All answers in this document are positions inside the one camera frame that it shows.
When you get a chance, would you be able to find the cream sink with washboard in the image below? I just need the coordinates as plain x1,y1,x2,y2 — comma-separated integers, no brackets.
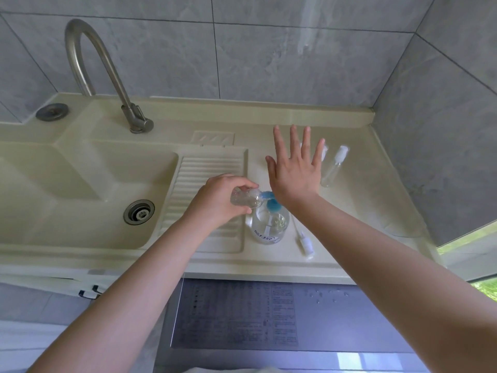
0,93,440,285

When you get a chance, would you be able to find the person's left hand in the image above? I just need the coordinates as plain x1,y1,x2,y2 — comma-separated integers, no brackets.
182,174,260,232

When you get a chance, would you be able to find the person's left forearm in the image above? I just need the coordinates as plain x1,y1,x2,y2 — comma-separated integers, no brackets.
27,216,209,373

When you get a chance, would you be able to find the round steel hole cover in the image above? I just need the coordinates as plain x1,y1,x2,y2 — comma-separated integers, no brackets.
35,103,70,122

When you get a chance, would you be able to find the person's right forearm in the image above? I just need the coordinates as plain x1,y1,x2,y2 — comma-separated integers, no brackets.
295,190,497,373

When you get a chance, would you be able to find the curved steel faucet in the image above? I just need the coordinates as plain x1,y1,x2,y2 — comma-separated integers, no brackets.
64,19,154,135

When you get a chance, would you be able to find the glass window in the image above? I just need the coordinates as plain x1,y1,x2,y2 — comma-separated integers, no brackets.
436,220,497,304

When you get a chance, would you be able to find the person's white shirt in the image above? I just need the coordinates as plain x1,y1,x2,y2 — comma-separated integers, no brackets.
217,367,280,373

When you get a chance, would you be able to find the person's right hand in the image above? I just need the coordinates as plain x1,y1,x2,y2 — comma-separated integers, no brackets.
265,124,326,212

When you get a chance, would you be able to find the steel sink drain strainer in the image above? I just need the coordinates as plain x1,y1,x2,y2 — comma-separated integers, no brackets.
123,199,156,226

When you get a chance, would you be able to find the white spray cap with tube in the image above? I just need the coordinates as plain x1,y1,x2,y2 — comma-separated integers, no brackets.
291,217,315,260

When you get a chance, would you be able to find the grey washing machine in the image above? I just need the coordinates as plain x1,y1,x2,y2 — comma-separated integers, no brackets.
155,278,428,373

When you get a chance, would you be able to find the white cabinet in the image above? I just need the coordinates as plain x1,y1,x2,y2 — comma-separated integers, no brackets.
0,267,171,302

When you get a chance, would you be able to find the clear hand sanitizer pump bottle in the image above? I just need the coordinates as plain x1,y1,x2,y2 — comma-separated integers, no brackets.
245,191,291,246

